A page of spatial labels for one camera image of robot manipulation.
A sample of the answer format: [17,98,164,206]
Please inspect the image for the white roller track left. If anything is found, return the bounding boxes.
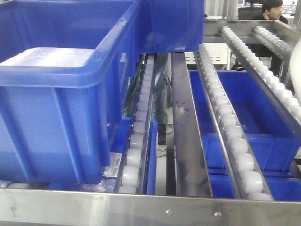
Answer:
[117,54,155,194]

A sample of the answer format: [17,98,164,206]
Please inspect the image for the white plastic bin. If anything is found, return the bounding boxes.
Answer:
[289,41,301,103]

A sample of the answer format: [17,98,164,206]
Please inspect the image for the blue crate lower right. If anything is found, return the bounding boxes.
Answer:
[190,70,301,202]

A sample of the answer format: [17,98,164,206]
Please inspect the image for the steel front rail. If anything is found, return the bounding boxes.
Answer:
[0,188,301,226]

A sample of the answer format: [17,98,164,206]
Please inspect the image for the white roller track middle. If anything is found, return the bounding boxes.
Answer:
[193,44,274,201]

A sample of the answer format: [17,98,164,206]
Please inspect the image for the white roller track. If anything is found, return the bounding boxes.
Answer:
[117,54,155,194]
[221,26,301,124]
[193,44,274,201]
[253,26,293,60]

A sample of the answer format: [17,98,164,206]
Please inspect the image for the barcode label bag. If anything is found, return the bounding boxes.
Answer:
[103,152,122,178]

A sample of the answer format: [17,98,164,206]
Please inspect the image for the seated person dark hair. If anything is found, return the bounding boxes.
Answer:
[252,0,288,76]

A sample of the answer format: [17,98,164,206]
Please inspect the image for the white roller track far right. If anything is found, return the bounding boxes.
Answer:
[253,26,293,60]

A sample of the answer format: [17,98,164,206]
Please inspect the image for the blue crate upper middle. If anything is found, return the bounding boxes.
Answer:
[139,0,205,53]

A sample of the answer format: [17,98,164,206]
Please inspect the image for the large blue crate front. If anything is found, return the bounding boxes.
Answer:
[0,0,141,184]

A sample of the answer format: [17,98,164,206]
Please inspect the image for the steel divider rail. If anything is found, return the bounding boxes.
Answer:
[171,53,213,198]

